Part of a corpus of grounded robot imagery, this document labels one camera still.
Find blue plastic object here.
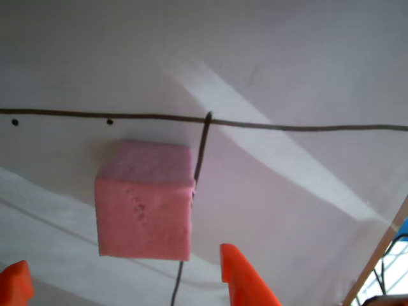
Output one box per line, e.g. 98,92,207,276
394,217,408,240

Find white paper sheet, black lines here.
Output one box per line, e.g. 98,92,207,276
0,0,408,306

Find wooden edge strip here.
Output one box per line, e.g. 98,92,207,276
342,193,408,306

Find pink foam cube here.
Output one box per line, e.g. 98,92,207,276
94,139,196,263

